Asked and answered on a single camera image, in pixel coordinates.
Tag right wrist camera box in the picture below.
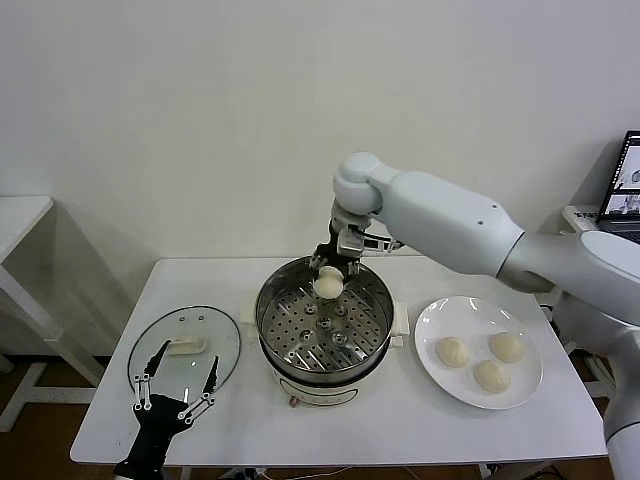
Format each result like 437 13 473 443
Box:
337 227 405 257

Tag glass lid cream handle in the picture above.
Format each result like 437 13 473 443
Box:
127 304 242 404

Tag steel steamer pot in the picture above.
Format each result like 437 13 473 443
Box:
239 294 411 409

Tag black floor cables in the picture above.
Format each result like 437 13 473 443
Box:
519 464 566 480

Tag white empty side table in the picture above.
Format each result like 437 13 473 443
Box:
0 195 106 434

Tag white floor cable bundle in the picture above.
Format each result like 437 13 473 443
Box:
219 465 267 480

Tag white round plate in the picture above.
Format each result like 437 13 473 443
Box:
413 295 544 411

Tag grey open laptop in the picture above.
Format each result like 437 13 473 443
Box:
597 129 640 234

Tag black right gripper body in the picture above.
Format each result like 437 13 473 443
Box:
317 222 362 276

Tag perforated steel steamer basket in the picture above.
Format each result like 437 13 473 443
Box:
254 254 395 379

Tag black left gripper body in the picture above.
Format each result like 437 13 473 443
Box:
113 393 194 474

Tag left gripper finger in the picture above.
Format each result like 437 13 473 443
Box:
177 355 221 420
131 339 173 412

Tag white laptop desk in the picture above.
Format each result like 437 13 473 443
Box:
552 203 619 396

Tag white steamed baozi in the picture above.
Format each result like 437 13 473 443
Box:
487 332 528 363
472 359 513 394
434 336 472 369
313 266 345 300

